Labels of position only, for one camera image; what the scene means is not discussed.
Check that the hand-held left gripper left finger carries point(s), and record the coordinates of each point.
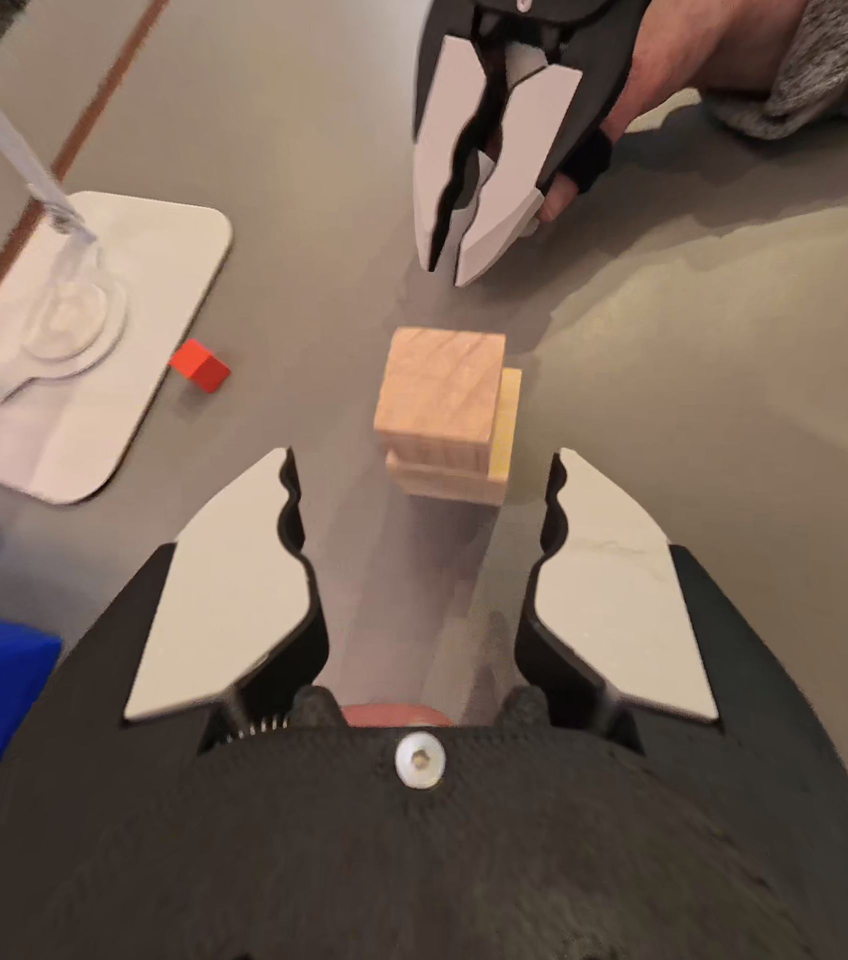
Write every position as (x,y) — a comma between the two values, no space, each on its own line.
(221,592)

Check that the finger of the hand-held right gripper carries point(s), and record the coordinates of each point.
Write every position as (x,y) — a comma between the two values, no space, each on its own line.
(442,120)
(521,165)

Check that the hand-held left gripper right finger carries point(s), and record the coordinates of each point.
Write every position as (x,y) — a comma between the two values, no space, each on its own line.
(618,592)

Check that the pale wooden cube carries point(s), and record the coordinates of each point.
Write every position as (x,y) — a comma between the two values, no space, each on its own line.
(502,450)

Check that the small red cube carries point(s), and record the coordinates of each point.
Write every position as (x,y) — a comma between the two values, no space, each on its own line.
(200,366)

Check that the large wooden cube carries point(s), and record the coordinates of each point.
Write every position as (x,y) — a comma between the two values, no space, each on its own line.
(439,390)

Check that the person's right hand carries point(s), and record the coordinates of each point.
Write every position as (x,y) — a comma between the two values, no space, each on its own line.
(693,52)

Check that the clear plastic suction stand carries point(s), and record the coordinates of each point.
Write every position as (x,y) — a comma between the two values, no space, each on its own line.
(56,307)

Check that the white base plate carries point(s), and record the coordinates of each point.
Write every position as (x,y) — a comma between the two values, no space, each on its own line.
(131,330)

